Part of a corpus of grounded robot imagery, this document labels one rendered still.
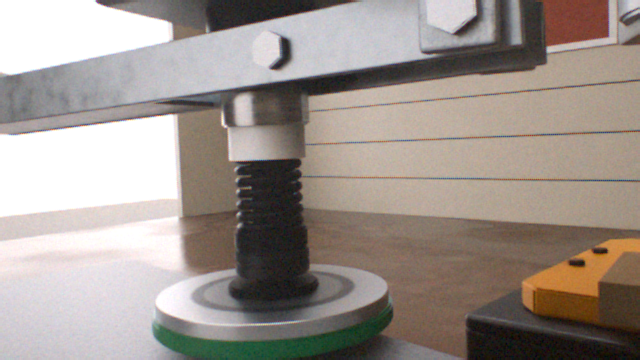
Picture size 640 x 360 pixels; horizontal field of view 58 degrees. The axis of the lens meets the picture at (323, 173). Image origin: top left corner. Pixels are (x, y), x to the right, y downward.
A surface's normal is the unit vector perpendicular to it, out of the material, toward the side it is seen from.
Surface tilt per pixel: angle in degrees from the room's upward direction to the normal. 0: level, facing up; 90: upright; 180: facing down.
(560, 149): 90
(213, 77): 90
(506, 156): 90
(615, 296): 90
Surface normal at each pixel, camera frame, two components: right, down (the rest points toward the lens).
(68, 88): -0.47, 0.07
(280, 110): 0.38, 0.04
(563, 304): -0.69, 0.07
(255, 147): -0.19, 0.06
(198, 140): 0.73, 0.00
